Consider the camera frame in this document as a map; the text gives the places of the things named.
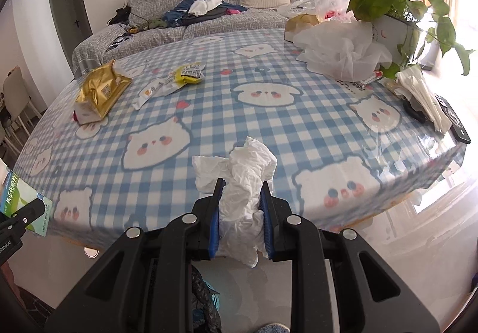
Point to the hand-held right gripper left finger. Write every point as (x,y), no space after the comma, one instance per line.
(214,221)

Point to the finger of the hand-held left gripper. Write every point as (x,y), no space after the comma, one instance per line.
(26,219)

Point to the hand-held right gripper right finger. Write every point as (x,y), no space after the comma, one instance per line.
(267,221)

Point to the green white medicine box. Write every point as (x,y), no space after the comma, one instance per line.
(18,191)

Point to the white tissue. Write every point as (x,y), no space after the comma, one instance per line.
(246,176)

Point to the trash bin with black bag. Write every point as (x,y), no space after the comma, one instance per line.
(203,303)

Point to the white yellow snack wrapper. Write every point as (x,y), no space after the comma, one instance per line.
(186,75)

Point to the round floor drain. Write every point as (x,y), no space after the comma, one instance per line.
(91,252)

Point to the blue checked bear tablecloth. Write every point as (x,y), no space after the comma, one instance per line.
(209,101)

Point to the gold tissue packet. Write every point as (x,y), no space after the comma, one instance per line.
(101,94)

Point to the red white small packet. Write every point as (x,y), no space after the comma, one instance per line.
(373,77)

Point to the small black object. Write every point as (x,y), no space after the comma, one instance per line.
(414,112)

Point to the grey sofa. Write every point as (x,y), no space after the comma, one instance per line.
(157,41)

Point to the brown paper bag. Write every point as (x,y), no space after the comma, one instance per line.
(302,24)

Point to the white plastic bag bundle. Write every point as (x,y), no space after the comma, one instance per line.
(418,90)

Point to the dark clothing pile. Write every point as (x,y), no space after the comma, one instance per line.
(209,17)

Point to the green garment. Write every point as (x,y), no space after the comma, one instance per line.
(157,23)

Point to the pink cloth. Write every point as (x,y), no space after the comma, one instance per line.
(233,11)

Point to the blue jacket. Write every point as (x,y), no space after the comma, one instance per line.
(175,13)

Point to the white cloth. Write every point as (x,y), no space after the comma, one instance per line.
(205,6)

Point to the black flat device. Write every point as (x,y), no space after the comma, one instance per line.
(457,120)

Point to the grey door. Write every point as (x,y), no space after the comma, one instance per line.
(69,4)

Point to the black garment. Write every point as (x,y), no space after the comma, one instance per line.
(120,15)

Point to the white plant pot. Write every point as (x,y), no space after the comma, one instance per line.
(392,30)

